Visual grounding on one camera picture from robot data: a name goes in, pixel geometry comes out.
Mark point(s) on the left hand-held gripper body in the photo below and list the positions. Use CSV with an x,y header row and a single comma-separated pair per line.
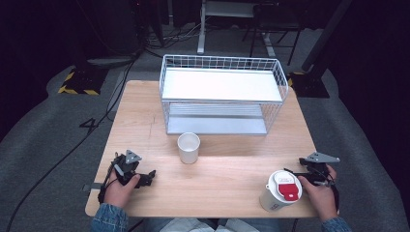
x,y
128,165

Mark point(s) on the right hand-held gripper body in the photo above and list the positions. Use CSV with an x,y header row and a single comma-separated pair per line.
x,y
317,164

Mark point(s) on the white cup with red lid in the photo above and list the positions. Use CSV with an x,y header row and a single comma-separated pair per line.
x,y
283,191

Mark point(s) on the white paper cup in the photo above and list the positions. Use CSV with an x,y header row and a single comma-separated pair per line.
x,y
189,146

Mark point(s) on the person's right hand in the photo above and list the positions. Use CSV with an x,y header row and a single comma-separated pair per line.
x,y
320,196

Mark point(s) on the person's left hand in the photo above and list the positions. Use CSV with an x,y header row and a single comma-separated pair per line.
x,y
119,192

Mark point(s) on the grey tape strip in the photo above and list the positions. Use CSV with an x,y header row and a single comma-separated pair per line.
x,y
95,186

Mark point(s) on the person's legs in jeans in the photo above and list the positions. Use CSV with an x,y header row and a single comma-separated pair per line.
x,y
206,225

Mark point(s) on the dark slanted stand pole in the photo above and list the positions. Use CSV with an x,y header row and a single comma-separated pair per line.
x,y
325,35

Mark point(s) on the black chair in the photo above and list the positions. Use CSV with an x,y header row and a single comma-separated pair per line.
x,y
274,19

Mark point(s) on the yellow black striped base plate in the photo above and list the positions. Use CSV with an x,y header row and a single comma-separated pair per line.
x,y
309,85
82,82

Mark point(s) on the white desk frame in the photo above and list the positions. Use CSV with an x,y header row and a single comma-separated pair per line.
x,y
202,29

